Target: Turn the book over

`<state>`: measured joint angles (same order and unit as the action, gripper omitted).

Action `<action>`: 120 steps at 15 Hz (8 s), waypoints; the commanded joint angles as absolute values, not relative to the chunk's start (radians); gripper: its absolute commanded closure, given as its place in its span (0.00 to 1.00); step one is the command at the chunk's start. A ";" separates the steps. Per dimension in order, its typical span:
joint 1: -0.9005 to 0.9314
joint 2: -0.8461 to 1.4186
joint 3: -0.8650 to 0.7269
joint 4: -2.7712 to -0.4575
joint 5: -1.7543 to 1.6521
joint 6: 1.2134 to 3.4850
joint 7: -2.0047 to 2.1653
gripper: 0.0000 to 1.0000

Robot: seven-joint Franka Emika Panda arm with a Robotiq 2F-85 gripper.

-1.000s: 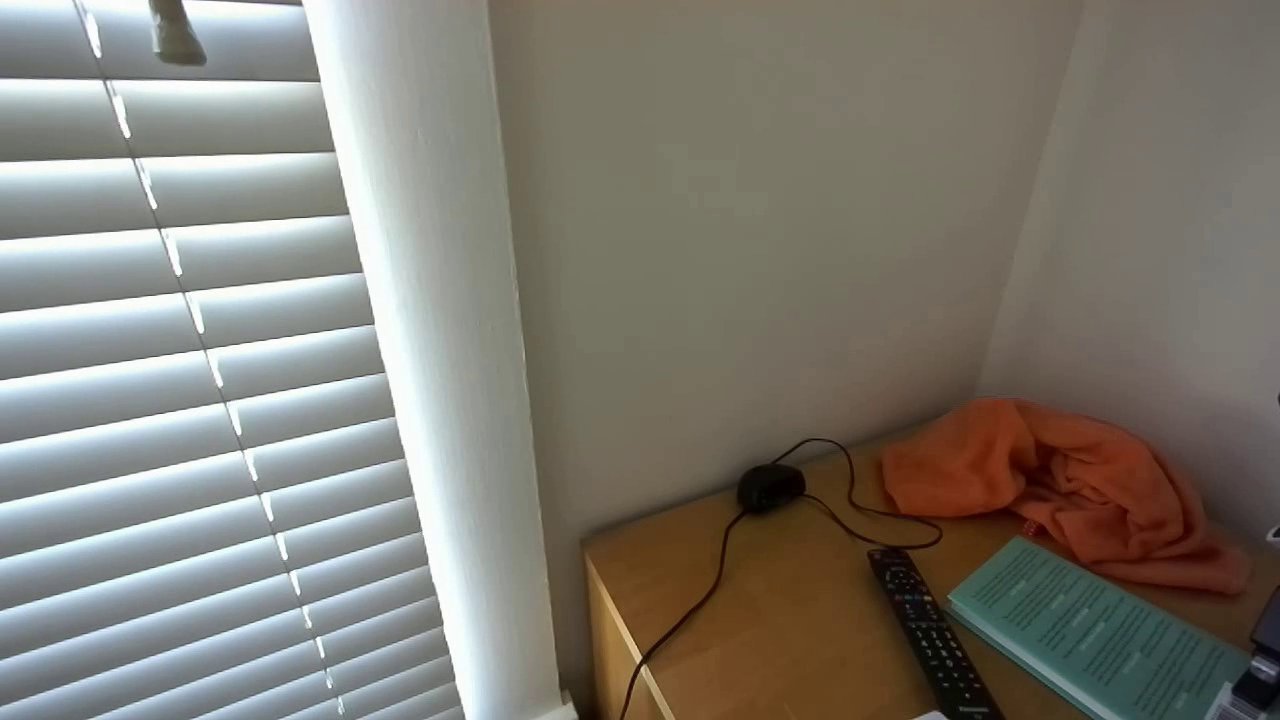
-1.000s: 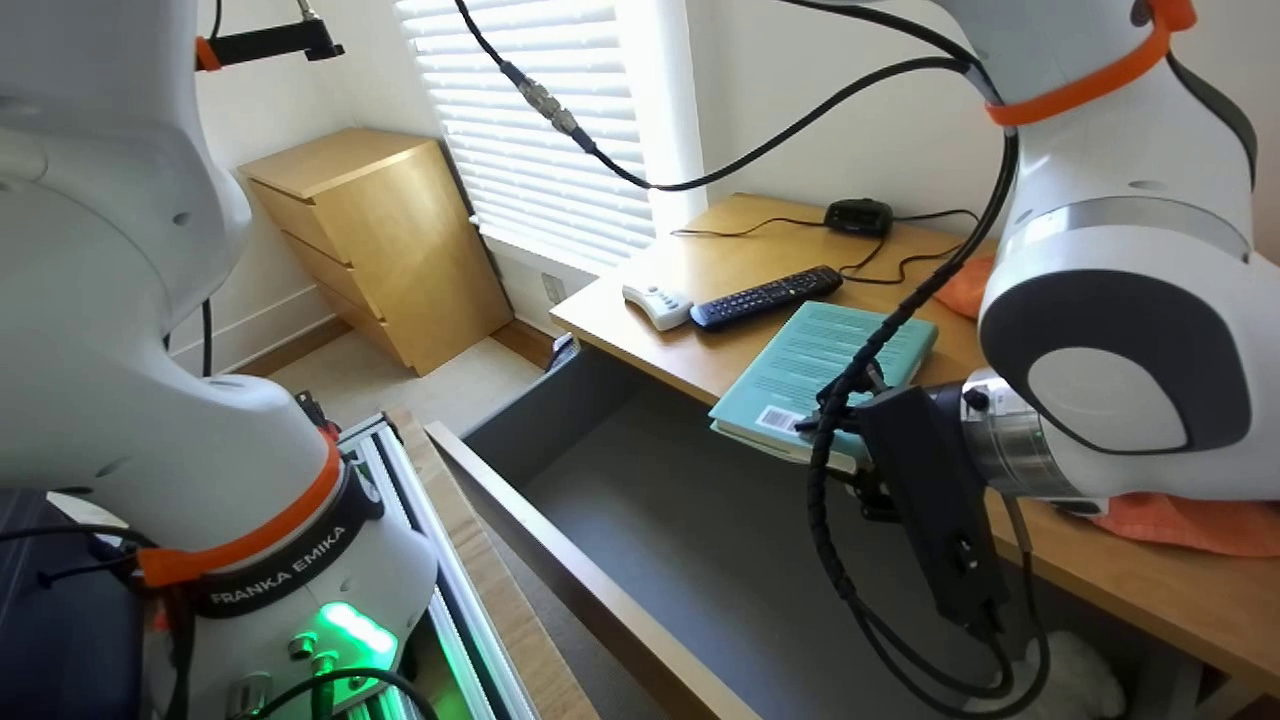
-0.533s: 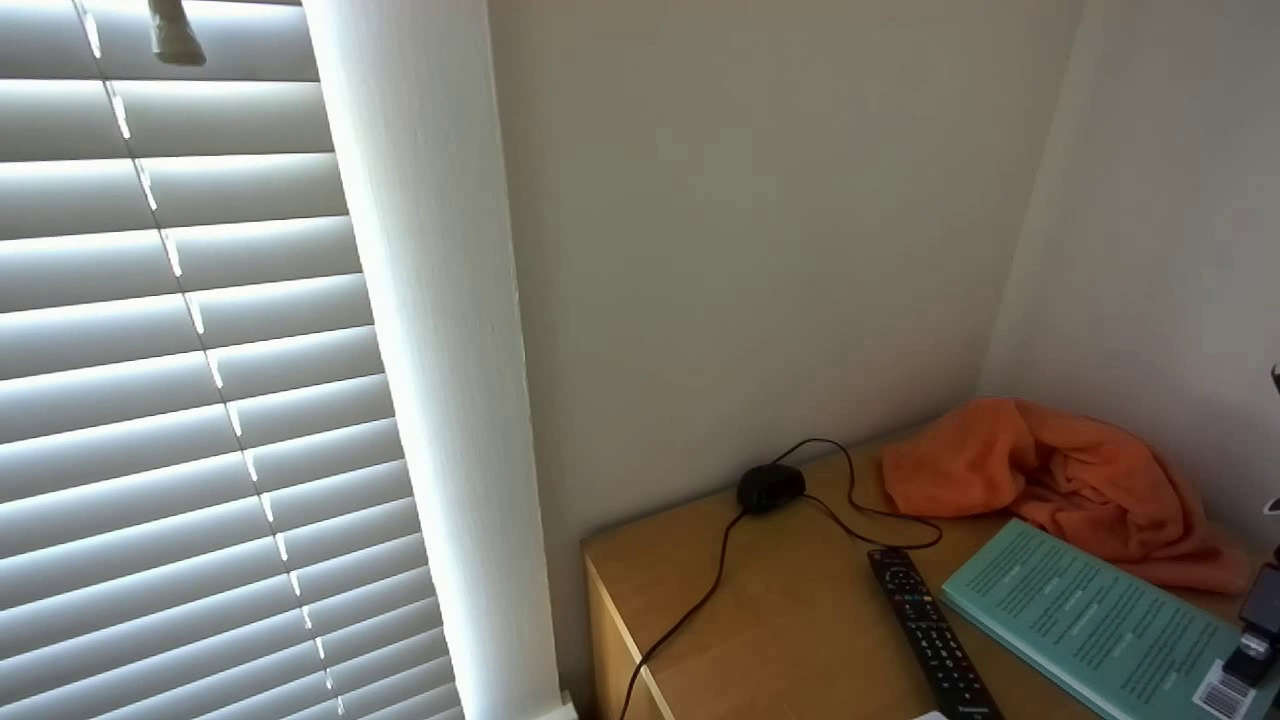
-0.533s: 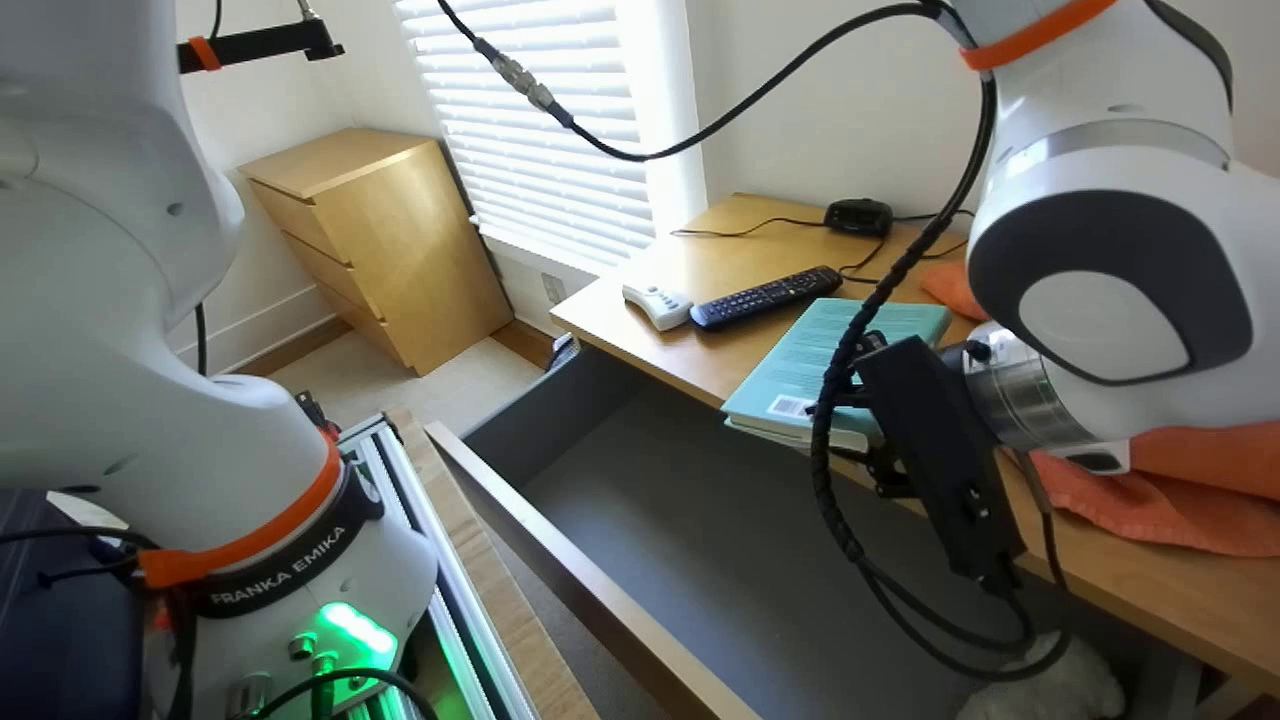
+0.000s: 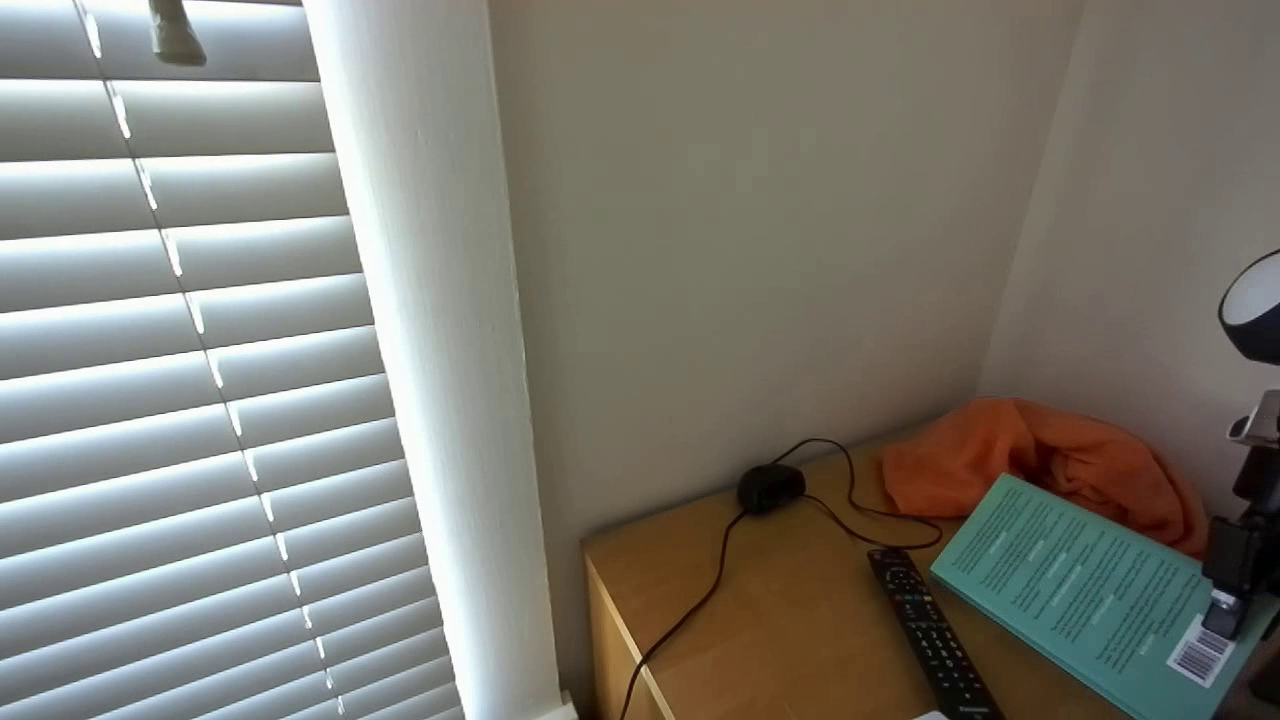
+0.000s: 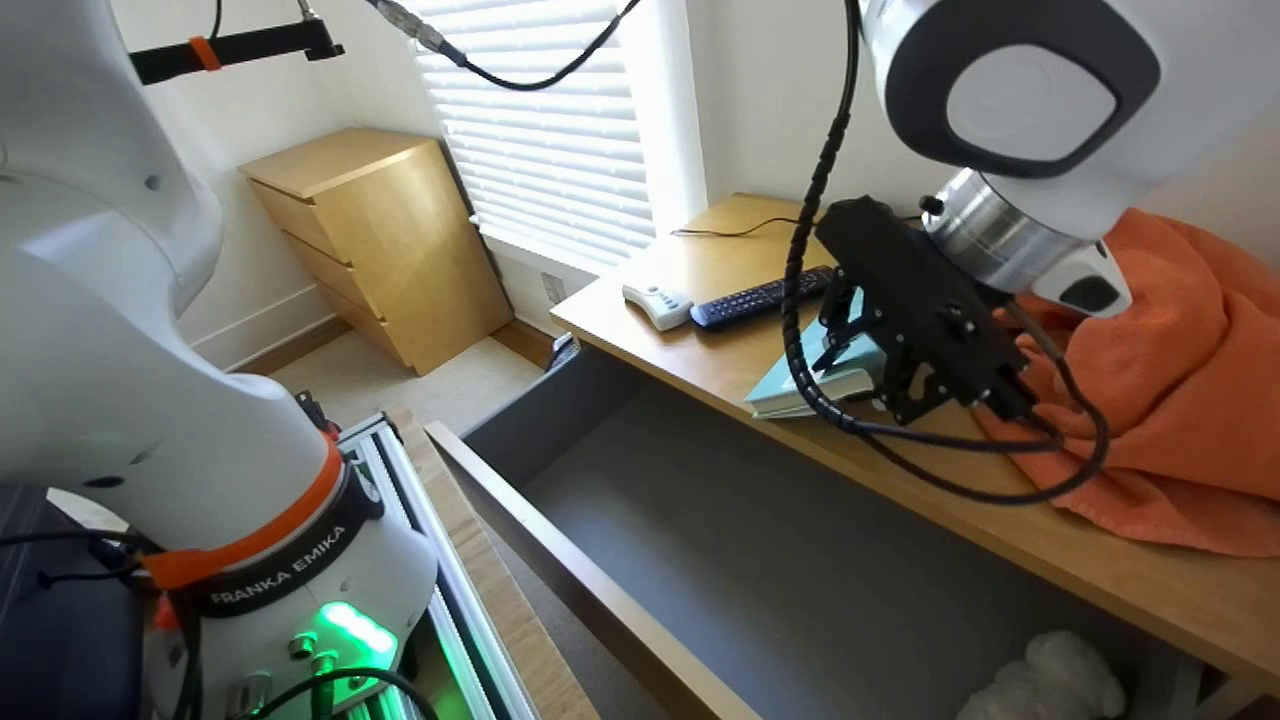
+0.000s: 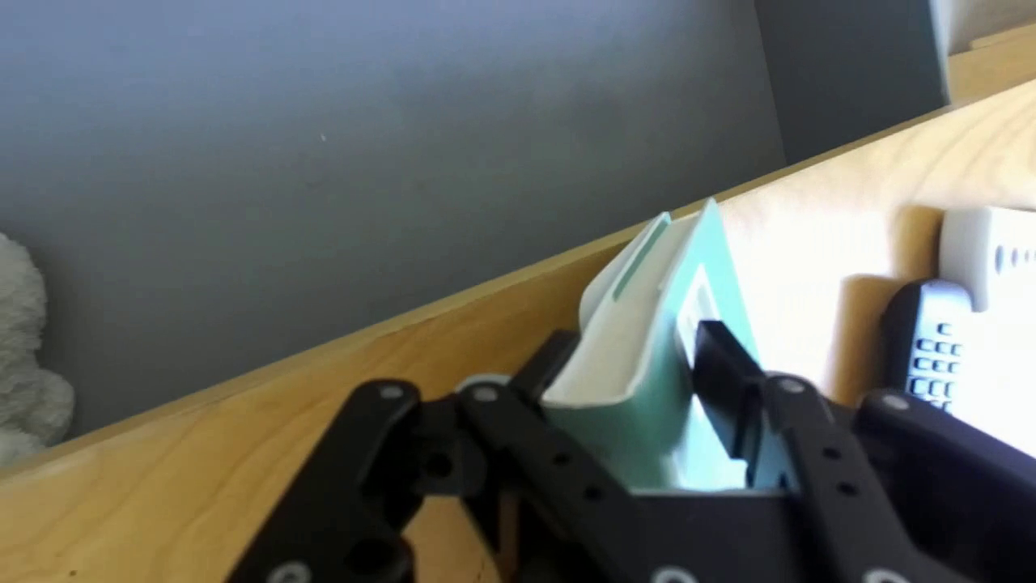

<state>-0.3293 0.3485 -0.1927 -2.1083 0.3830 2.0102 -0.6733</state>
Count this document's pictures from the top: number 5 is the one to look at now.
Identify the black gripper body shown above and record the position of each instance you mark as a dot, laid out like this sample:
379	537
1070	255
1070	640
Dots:
1267	505

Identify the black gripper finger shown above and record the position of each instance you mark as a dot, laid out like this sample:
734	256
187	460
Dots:
1227	573

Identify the teal hardcover book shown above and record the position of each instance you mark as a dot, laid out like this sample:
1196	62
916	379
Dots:
1064	587

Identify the orange towel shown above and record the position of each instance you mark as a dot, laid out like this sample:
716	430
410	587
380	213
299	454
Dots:
1064	454

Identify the black remote control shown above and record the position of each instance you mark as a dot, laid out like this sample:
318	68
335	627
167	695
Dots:
933	640

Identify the small white device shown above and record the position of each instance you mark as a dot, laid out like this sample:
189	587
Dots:
928	719

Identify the light wooden desk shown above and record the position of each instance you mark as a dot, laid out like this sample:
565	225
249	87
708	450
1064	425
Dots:
787	627

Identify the black round puck device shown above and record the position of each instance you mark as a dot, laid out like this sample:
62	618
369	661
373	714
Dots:
771	488

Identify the white window blinds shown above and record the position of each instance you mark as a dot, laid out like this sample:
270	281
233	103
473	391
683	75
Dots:
201	401

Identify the white blind wand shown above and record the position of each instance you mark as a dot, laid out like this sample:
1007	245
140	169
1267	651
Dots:
178	35

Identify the white window frame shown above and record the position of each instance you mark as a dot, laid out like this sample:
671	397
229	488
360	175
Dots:
426	334

